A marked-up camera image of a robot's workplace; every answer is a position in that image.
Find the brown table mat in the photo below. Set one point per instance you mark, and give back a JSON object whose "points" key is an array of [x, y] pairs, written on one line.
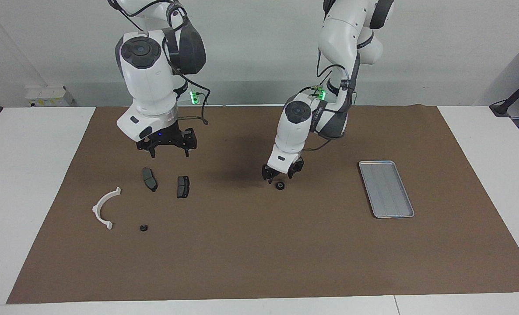
{"points": [[259, 253]]}

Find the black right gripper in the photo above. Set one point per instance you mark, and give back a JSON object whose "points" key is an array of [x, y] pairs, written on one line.
{"points": [[166, 136]]}

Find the long black stand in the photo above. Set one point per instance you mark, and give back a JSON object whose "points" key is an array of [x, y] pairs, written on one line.
{"points": [[502, 107]]}

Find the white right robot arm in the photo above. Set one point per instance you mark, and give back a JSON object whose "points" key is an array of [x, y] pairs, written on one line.
{"points": [[148, 83]]}

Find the white box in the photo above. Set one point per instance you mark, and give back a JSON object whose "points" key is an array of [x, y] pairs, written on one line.
{"points": [[49, 96]]}

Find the green lit base connector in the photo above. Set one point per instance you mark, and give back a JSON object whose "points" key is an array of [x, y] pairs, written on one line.
{"points": [[194, 97], [321, 94]]}

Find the large black bearing gear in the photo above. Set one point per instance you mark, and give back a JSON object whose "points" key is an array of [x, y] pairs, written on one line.
{"points": [[279, 185]]}

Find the rectangular grey brake pad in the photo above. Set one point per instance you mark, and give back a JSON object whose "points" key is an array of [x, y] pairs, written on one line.
{"points": [[183, 187]]}

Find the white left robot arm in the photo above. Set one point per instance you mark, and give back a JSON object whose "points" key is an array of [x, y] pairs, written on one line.
{"points": [[292, 135]]}

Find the silver metal tray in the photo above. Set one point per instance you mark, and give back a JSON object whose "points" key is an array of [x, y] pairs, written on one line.
{"points": [[386, 190]]}

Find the white semicircular bracket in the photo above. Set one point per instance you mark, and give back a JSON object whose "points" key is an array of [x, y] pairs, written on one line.
{"points": [[96, 211]]}

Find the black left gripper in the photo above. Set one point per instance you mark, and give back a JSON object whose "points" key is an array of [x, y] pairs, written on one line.
{"points": [[283, 173]]}

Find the tapered grey brake pad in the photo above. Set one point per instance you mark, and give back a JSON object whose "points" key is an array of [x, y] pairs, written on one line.
{"points": [[149, 179]]}

